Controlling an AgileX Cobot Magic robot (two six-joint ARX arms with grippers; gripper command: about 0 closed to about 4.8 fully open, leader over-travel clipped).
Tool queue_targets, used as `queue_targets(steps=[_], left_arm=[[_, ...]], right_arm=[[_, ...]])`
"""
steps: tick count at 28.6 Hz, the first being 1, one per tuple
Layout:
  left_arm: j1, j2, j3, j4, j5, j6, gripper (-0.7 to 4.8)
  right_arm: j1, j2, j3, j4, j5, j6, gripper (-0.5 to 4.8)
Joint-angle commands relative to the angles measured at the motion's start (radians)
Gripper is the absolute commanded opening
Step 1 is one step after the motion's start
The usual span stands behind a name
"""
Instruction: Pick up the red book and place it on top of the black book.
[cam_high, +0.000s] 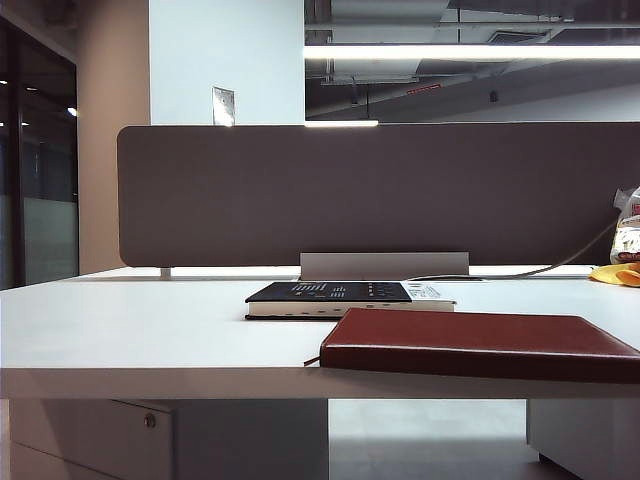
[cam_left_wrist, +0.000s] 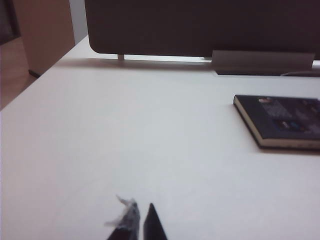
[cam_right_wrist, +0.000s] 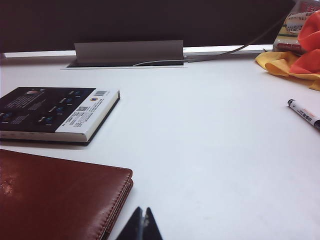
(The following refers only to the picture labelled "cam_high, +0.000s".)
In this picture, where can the dark glass door frame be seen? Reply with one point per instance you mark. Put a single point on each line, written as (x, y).
(20, 175)

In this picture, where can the plain white cabinet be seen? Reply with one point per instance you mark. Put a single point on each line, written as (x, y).
(590, 435)

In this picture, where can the white partition support foot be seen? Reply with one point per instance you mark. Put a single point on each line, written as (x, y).
(165, 272)

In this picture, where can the short light strip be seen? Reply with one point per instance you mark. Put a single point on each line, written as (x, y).
(340, 123)

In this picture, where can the white drawer cabinet with lock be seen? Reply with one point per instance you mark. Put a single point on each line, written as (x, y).
(225, 440)

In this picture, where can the clear plastic snack bag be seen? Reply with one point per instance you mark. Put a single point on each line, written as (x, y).
(629, 235)

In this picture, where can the black hardcover book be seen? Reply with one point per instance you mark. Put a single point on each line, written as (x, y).
(330, 292)

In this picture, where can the long ceiling light strip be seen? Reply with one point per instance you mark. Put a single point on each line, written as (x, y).
(470, 52)

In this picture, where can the metal wall plate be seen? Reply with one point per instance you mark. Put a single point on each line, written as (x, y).
(223, 106)

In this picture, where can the red ceiling sign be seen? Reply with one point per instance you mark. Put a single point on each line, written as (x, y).
(424, 89)

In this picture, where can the ceiling air vent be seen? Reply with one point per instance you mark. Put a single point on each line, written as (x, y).
(520, 36)

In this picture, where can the red leather-bound book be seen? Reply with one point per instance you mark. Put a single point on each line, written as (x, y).
(480, 340)

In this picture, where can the brown fabric desk partition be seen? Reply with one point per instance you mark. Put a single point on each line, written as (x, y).
(350, 195)

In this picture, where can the round metal drawer lock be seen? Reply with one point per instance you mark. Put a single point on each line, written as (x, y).
(150, 421)

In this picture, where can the yellow cloth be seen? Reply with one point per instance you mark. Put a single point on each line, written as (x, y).
(612, 275)

